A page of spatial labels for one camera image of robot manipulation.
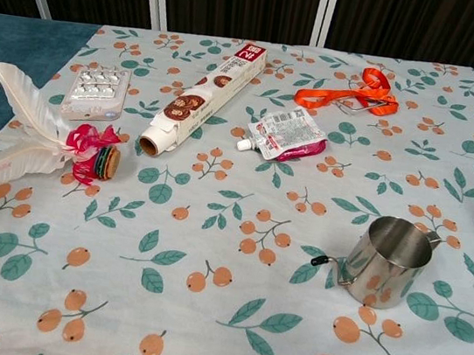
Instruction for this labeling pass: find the white feather shuttlecock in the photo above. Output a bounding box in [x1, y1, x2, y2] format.
[0, 61, 133, 207]

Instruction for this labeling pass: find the silver pill blister pack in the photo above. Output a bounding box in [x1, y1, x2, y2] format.
[58, 59, 133, 128]

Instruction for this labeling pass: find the long baking paper box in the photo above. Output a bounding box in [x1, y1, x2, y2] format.
[136, 29, 268, 172]

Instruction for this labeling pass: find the fruit and leaf print tablecloth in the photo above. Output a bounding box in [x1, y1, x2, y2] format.
[0, 1, 474, 355]

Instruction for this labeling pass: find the white pink spout pouch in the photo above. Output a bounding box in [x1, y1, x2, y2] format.
[235, 101, 332, 170]

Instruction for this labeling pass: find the stainless steel cup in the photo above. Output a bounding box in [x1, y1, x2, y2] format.
[305, 205, 445, 317]

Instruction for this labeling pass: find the orange lanyard with metal clip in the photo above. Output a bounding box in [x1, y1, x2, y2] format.
[293, 57, 405, 122]

